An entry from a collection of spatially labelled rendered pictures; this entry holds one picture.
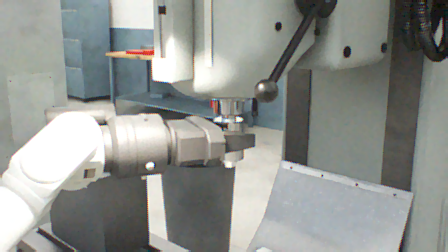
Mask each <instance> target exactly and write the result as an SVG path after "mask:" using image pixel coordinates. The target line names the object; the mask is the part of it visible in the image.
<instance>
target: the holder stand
mask: <svg viewBox="0 0 448 252"><path fill-rule="evenodd" d="M50 218H51V231H52V232H53V233H56V234H57V235H58V236H61V237H62V238H63V239H66V240H67V241H69V242H70V243H72V244H75V245H76V246H77V247H80V248H81V249H82V250H84V251H86V252H131V251H134V250H135V249H137V248H141V247H142V246H145V245H146V244H149V207H148V188H147V176H146V179H142V178H141V177H131V178H124V179H115V177H114V176H112V175H111V174H110V172H102V175H101V176H99V178H98V179H96V181H95V182H90V183H89V184H88V185H87V186H85V187H83V188H82V189H80V190H72V191H71V190H63V189H61V191H60V192H59V194H58V195H57V196H56V198H55V200H54V202H53V203H52V205H51V210H50Z"/></svg>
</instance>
